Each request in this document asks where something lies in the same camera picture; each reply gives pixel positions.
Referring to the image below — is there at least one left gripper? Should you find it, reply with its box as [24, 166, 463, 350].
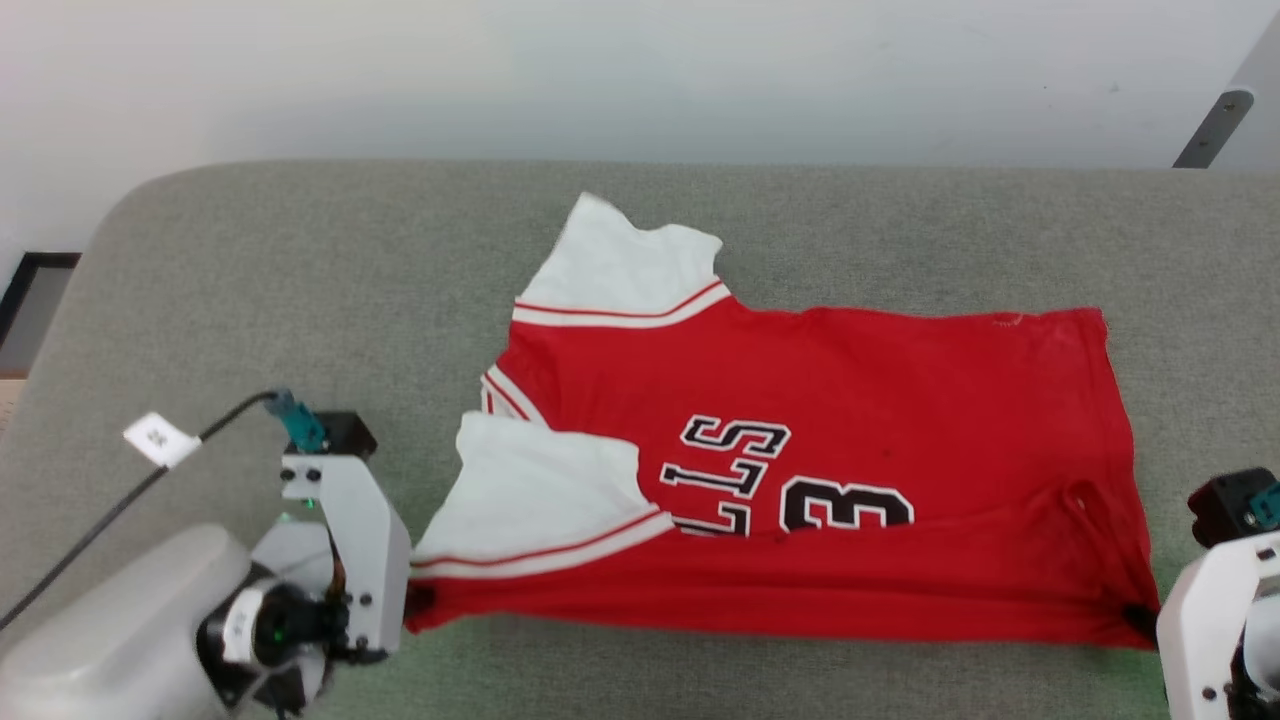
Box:
[195, 520, 437, 717]

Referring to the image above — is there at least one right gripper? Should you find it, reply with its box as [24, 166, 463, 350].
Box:
[1122, 590, 1280, 720]

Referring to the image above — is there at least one red and white basketball jersey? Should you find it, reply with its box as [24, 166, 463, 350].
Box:
[405, 192, 1163, 651]

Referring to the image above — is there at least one dark framed board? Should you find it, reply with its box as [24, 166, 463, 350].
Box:
[0, 252, 81, 379]

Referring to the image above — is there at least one white panel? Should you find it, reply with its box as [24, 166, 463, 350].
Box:
[1195, 10, 1280, 171]

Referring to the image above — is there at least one white cable label tag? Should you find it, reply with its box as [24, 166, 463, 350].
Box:
[123, 412, 203, 469]

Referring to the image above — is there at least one grey metal bracket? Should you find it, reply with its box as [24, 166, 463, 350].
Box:
[1172, 88, 1256, 169]

